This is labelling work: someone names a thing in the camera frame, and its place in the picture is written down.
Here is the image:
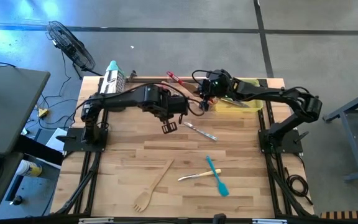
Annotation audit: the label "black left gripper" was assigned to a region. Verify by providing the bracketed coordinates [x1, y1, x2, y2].
[160, 95, 188, 135]

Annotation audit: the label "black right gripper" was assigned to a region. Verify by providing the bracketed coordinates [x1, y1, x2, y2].
[197, 70, 229, 112]

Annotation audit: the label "teal silicone spatula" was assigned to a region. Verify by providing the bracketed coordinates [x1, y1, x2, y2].
[205, 155, 230, 197]

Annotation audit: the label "wooden fork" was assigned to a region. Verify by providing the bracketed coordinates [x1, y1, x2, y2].
[132, 158, 175, 213]

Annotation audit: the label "all metal table knife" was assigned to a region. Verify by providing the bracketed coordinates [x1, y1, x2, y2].
[182, 121, 219, 142]

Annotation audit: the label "clear plastic bin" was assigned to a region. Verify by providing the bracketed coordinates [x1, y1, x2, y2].
[165, 77, 218, 111]

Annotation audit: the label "yellow plastic bin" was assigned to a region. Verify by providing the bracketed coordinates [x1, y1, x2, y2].
[213, 79, 264, 113]

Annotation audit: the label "metal box grater teal ends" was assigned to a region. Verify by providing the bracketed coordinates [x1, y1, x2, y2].
[99, 60, 127, 94]

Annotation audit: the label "white paper sheet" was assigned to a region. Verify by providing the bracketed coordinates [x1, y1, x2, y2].
[45, 127, 70, 153]

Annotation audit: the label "white edge bar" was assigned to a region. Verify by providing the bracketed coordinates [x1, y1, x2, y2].
[78, 217, 114, 224]
[252, 218, 288, 224]

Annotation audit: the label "black floor fan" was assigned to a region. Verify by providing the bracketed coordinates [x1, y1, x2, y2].
[45, 20, 96, 73]

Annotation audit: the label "white yellow canister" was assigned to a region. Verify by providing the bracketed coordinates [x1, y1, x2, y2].
[15, 159, 43, 178]

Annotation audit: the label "orange black striped bar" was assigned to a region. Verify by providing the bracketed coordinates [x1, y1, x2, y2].
[320, 210, 358, 220]

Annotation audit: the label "cream handled knife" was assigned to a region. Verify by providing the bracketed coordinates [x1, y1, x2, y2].
[177, 168, 222, 182]

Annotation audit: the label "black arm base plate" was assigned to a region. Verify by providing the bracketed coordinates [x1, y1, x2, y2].
[56, 127, 109, 153]
[258, 129, 310, 155]

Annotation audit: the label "black aluminium rig frame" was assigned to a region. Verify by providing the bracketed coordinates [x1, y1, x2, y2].
[50, 76, 315, 224]

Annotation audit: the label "coiled black cable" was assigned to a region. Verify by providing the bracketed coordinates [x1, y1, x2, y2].
[283, 166, 314, 206]

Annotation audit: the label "grey metal table frame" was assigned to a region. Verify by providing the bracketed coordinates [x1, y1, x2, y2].
[321, 85, 358, 183]

